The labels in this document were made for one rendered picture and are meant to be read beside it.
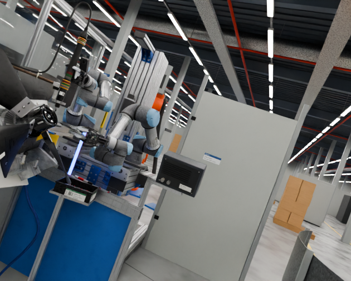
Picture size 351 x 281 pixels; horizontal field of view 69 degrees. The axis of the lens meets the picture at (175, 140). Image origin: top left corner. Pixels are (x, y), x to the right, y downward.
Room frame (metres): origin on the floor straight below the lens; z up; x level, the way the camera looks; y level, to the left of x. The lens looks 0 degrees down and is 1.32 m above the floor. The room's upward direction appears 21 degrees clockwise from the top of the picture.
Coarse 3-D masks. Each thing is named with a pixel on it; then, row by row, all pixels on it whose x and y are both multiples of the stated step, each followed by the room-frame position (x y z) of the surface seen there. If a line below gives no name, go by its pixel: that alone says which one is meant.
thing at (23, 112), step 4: (24, 100) 1.20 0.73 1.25; (28, 100) 1.21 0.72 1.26; (20, 104) 1.19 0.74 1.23; (24, 104) 1.20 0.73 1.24; (28, 104) 1.22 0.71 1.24; (32, 104) 1.23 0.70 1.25; (12, 108) 1.17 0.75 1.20; (16, 108) 1.19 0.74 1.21; (20, 108) 1.20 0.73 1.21; (28, 108) 1.22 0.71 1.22; (32, 108) 1.24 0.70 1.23; (16, 112) 1.19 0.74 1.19; (20, 112) 1.20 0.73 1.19; (24, 112) 1.22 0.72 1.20; (20, 116) 1.21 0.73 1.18
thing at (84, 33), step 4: (84, 32) 1.35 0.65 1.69; (80, 36) 1.38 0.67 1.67; (84, 36) 1.36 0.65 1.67; (60, 88) 1.36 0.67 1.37; (60, 92) 1.35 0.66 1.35; (64, 92) 1.36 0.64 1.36; (60, 96) 1.35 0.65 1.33; (64, 96) 1.37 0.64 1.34; (60, 100) 1.36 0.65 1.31; (56, 104) 1.36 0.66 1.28
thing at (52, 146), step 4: (48, 144) 1.32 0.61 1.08; (52, 144) 1.28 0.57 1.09; (52, 148) 1.31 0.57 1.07; (56, 148) 1.26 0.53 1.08; (52, 152) 1.34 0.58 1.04; (56, 152) 1.27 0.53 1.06; (56, 156) 1.32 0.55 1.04; (56, 160) 1.37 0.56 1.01; (60, 160) 1.25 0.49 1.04; (60, 164) 1.34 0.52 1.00; (64, 168) 1.24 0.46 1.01; (64, 172) 1.39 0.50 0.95; (68, 176) 1.31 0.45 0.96; (68, 180) 1.24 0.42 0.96
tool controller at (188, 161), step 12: (168, 156) 1.53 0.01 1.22; (180, 156) 1.58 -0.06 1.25; (168, 168) 1.53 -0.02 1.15; (180, 168) 1.51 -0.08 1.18; (192, 168) 1.49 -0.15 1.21; (204, 168) 1.50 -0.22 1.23; (156, 180) 1.58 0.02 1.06; (168, 180) 1.54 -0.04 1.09; (180, 180) 1.53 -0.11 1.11; (192, 180) 1.51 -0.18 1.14; (192, 192) 1.52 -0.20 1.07
